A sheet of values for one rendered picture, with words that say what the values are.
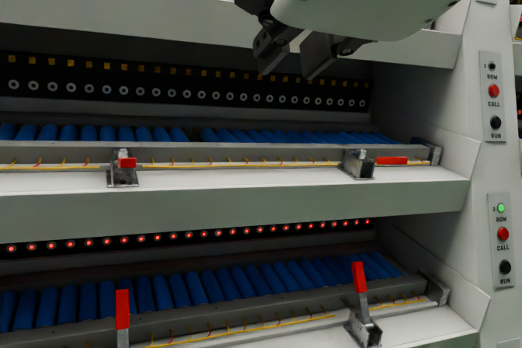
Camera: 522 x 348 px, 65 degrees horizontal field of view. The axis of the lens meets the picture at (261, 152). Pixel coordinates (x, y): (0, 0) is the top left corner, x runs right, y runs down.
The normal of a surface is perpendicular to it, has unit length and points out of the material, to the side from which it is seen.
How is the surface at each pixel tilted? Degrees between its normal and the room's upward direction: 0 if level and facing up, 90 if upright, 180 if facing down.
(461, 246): 90
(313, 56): 89
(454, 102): 90
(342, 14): 173
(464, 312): 90
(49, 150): 112
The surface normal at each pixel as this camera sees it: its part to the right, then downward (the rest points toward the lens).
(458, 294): -0.93, 0.00
